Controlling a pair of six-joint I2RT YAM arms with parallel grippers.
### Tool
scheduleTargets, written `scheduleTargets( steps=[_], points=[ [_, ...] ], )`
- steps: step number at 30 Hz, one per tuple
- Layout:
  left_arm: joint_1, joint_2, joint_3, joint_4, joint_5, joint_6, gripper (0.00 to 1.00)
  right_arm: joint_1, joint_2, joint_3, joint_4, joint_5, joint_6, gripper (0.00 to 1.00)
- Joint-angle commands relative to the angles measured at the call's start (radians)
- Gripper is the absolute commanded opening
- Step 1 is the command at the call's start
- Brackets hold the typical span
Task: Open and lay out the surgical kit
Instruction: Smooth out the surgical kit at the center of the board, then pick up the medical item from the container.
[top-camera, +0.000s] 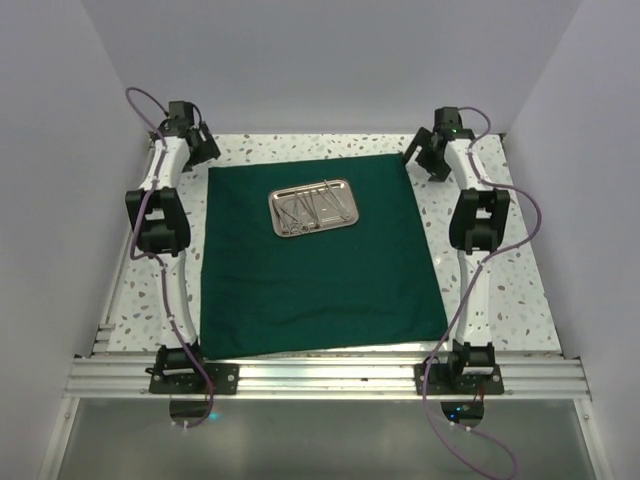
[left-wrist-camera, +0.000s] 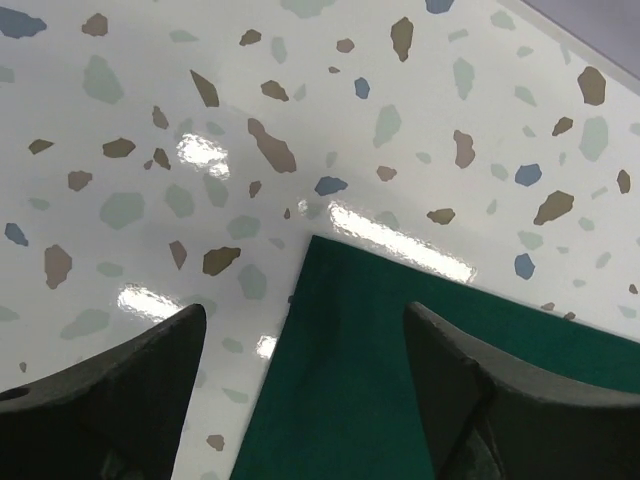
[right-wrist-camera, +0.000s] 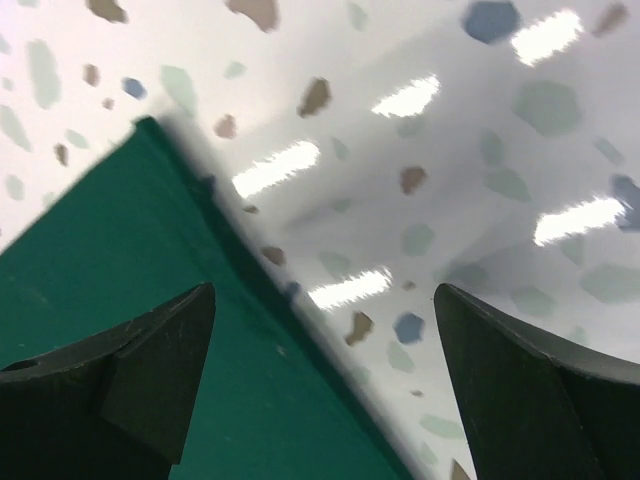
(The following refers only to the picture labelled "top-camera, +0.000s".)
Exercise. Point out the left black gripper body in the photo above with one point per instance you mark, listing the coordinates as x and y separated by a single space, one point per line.
207 150

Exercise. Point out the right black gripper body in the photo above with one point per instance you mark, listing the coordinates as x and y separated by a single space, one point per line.
432 162

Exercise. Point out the green surgical cloth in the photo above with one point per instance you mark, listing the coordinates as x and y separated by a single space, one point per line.
370 283

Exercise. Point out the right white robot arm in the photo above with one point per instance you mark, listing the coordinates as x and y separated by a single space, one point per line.
476 230

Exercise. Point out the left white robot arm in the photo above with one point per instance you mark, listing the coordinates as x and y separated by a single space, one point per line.
161 232

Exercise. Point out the steel surgical scissors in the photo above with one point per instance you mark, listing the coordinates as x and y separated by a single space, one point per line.
293 216

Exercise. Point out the steel needle holder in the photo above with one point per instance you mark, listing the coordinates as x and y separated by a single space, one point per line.
343 211

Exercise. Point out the steel forceps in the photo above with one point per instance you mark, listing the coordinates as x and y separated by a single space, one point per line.
318 206

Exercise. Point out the stainless steel instrument tray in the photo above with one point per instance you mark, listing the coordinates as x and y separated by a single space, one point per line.
341 187

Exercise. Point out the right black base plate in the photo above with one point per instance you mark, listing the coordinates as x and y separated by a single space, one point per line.
440 382

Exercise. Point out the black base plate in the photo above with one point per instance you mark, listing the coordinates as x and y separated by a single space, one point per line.
440 382
191 381

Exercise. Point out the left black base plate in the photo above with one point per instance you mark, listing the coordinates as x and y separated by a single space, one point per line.
191 381

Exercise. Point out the aluminium mounting rail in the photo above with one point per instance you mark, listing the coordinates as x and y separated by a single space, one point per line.
336 375

